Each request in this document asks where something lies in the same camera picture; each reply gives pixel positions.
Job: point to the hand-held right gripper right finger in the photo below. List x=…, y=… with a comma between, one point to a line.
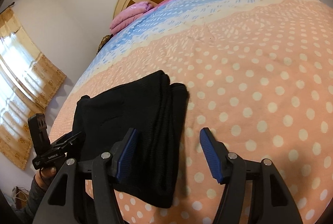
x=212, y=153

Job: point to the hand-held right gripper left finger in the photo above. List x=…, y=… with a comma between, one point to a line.
x=127, y=153

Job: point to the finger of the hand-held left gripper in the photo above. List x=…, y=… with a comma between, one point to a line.
x=70, y=142

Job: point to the black pants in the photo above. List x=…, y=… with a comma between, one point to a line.
x=135, y=114

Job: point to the person's left forearm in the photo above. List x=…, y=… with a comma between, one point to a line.
x=32, y=200

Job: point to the person's left hand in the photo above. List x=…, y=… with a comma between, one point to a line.
x=48, y=172

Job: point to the beige patterned curtain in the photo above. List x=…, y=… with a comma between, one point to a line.
x=23, y=83

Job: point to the peach blue polka dot blanket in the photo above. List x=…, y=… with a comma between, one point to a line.
x=247, y=70

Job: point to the brown woven object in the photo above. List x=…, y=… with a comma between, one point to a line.
x=104, y=43

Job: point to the folded pink blanket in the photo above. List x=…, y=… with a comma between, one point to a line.
x=130, y=15

